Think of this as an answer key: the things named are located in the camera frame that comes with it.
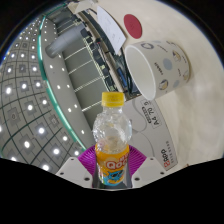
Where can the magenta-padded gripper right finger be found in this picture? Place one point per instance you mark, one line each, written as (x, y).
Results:
(150, 170)

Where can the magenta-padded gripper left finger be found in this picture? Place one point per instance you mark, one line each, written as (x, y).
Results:
(71, 170)

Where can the yellow-capped orange-label drink bottle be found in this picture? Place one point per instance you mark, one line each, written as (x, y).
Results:
(111, 166)

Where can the ceiling lights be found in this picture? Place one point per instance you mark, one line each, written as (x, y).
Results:
(30, 107)

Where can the white patterned mug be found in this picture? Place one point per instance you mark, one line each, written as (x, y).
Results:
(156, 66)

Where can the long curved conference desk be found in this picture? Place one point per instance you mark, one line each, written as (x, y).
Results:
(95, 43)

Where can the flat round red coaster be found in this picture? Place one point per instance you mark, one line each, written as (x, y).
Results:
(132, 26)

